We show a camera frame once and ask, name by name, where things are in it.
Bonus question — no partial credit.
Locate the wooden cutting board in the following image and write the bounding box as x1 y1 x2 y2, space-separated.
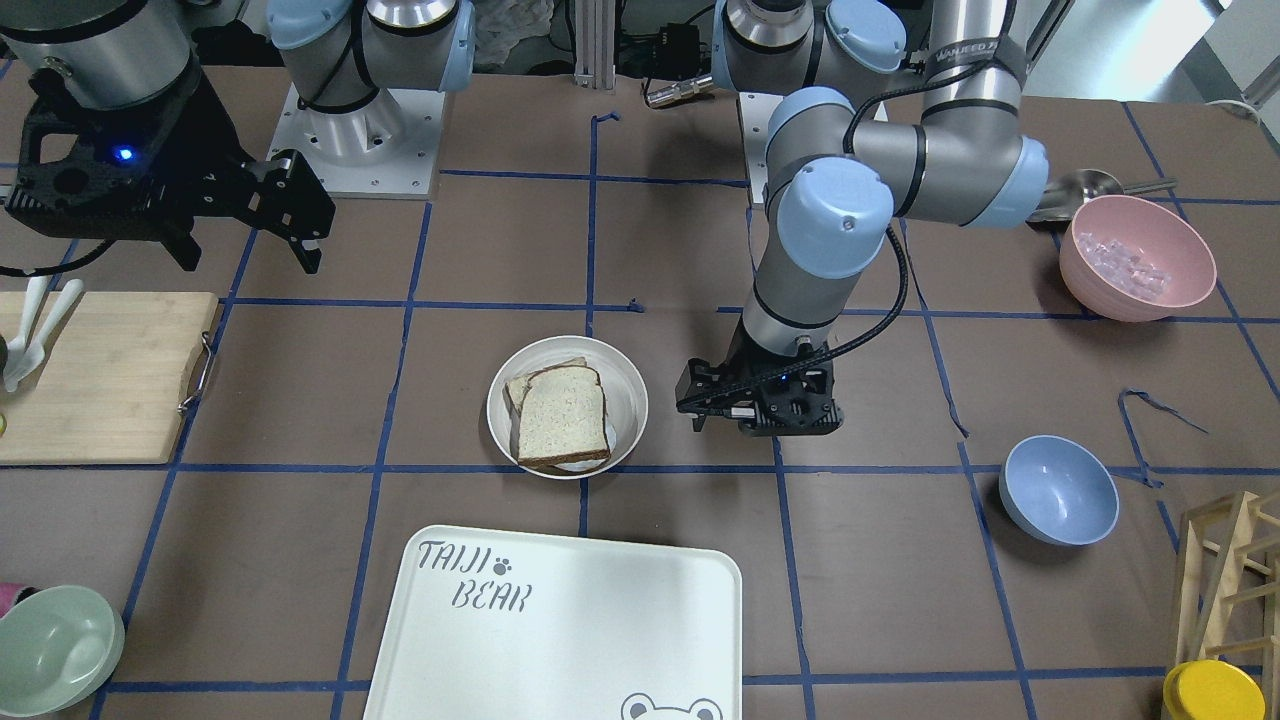
1 291 218 466

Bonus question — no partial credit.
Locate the green bowl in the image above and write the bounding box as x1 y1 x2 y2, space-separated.
1 585 125 717

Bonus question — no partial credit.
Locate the bread slice on plate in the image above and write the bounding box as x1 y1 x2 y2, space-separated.
506 356 588 413

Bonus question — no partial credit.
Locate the metal scoop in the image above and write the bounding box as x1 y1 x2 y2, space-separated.
1027 169 1179 224

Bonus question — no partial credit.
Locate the blue bowl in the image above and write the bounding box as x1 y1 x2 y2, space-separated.
997 436 1120 547

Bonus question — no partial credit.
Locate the pink bowl with ice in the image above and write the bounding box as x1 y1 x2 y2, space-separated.
1059 195 1219 323

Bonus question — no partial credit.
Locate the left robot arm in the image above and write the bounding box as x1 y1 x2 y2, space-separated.
675 1 1050 436

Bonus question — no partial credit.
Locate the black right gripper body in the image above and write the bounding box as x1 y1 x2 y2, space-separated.
3 70 291 261

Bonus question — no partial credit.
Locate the pink cloth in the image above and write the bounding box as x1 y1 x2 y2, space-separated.
0 582 40 618

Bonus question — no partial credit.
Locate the wooden dish rack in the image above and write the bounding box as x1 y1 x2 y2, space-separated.
1170 491 1279 702

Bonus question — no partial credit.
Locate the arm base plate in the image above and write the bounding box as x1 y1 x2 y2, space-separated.
736 92 891 209
270 86 452 200

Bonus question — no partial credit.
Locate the white bread slice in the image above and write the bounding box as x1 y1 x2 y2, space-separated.
516 365 611 468

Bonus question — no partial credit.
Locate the white plastic spoon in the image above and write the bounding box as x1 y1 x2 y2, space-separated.
20 278 84 378

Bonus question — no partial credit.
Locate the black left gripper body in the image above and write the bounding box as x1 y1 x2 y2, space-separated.
676 345 844 437

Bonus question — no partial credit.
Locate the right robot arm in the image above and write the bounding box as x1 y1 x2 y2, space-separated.
3 1 476 278

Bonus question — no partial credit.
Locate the yellow mug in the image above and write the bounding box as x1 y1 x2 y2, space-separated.
1162 659 1266 719

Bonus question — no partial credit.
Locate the white bear tray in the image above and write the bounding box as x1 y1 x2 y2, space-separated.
364 525 742 719

